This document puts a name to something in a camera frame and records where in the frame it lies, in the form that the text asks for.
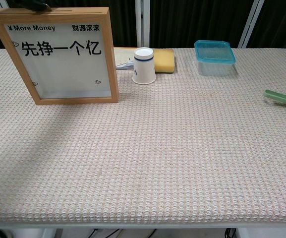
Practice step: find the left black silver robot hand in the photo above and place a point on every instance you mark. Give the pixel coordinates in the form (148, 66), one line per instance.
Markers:
(33, 4)

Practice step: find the worn paperback book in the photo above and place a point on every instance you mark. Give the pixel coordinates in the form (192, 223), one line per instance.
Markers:
(124, 58)

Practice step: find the white paper cup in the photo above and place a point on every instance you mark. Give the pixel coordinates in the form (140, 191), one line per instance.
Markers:
(144, 70)

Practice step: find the yellow sponge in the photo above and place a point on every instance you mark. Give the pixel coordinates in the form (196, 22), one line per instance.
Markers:
(165, 60)

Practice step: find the blue lidded plastic container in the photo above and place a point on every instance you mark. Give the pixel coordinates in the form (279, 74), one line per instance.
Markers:
(214, 55)

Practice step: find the beige woven tablecloth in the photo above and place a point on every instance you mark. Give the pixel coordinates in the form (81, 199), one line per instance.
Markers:
(157, 148)

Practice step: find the wooden money box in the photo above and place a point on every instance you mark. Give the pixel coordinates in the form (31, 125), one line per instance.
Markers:
(66, 67)

